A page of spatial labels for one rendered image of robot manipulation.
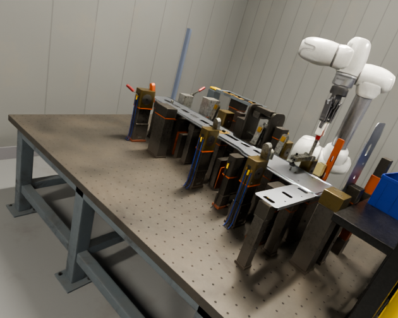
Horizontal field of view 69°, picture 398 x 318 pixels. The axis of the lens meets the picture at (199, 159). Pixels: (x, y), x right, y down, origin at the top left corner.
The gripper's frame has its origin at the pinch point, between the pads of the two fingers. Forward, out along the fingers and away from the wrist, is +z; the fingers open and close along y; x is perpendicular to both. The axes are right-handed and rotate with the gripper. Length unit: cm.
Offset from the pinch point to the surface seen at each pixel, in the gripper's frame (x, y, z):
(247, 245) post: 16, 53, 43
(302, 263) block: 28, 29, 49
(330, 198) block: 27.1, 30.5, 18.4
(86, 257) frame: -56, 78, 101
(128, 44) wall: -241, -21, -1
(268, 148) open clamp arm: -4.2, 32.0, 12.5
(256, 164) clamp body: -2.8, 38.0, 19.4
